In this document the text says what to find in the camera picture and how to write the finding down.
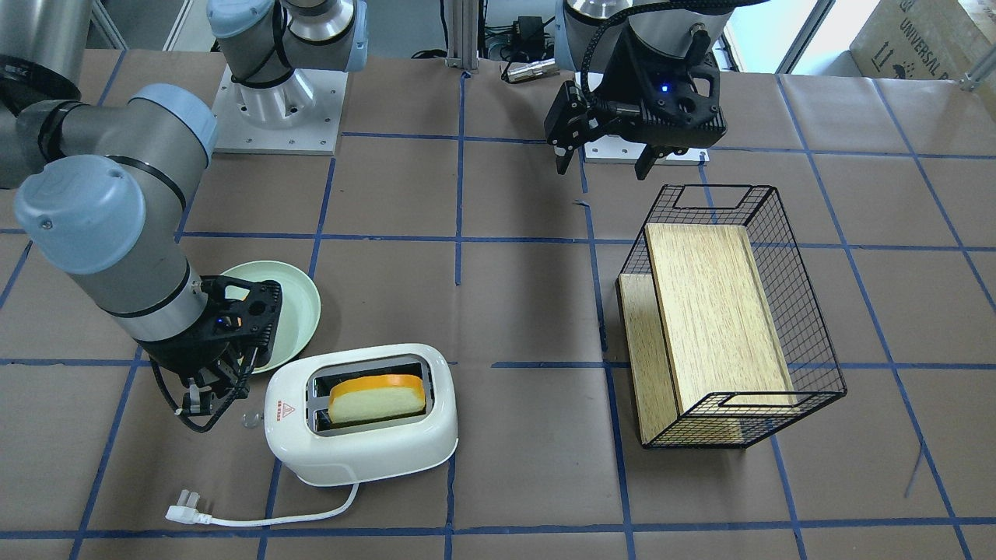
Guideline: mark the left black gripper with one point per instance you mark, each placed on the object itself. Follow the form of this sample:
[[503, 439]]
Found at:
[[625, 75]]

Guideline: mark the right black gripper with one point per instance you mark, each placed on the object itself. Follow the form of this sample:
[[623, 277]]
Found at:
[[177, 356]]

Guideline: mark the white toaster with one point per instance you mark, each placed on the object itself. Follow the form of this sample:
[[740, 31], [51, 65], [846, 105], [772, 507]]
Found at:
[[300, 433]]

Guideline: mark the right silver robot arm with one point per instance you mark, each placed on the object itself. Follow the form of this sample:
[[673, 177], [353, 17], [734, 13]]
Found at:
[[101, 190]]

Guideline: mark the bread slice in toaster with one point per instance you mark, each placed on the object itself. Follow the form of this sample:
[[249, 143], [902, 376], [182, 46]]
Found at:
[[372, 398]]

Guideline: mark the light green plate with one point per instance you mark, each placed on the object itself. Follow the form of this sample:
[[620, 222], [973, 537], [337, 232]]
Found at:
[[301, 309]]

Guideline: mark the wooden shelf box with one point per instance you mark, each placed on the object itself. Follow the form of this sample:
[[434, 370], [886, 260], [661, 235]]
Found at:
[[707, 365]]

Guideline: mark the cardboard box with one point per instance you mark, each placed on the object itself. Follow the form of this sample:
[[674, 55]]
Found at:
[[924, 39]]

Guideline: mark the aluminium frame post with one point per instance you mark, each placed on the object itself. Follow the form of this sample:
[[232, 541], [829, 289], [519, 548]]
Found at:
[[462, 20]]

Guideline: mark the black wire basket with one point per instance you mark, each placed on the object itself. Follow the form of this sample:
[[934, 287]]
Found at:
[[801, 329]]

